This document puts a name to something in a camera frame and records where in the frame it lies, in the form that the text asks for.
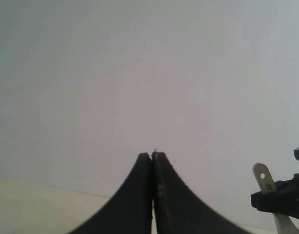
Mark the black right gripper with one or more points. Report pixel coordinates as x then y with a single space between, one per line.
284 201

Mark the white wide paint brush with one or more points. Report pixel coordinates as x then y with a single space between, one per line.
284 224

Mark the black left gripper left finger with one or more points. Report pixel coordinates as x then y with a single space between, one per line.
129 210

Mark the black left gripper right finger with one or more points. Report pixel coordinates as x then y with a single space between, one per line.
178 210

